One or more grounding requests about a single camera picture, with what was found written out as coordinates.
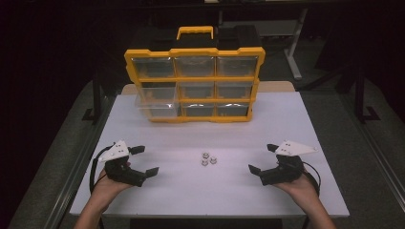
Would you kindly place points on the clear plastic organizer drawer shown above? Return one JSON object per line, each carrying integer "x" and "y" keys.
{"x": 156, "y": 109}

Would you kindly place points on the aluminium frame rail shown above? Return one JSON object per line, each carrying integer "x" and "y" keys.
{"x": 375, "y": 149}
{"x": 79, "y": 171}

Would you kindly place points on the yellow and black organizer case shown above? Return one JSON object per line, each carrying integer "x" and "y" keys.
{"x": 153, "y": 52}

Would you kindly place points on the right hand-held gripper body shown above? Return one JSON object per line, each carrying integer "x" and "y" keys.
{"x": 285, "y": 171}

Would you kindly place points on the white-legged desk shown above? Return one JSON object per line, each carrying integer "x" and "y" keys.
{"x": 296, "y": 41}

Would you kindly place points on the person's right hand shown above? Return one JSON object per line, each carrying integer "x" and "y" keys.
{"x": 301, "y": 191}

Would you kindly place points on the small metal nut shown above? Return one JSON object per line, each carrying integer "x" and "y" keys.
{"x": 213, "y": 160}
{"x": 205, "y": 155}
{"x": 204, "y": 162}

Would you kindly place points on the set of clear plastic drawers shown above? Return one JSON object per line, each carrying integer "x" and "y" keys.
{"x": 235, "y": 66}

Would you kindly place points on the person's left hand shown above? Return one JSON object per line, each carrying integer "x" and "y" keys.
{"x": 106, "y": 187}

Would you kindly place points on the black metal stand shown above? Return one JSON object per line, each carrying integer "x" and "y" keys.
{"x": 359, "y": 95}
{"x": 97, "y": 98}

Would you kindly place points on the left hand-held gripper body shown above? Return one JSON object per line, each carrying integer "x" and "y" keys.
{"x": 119, "y": 168}

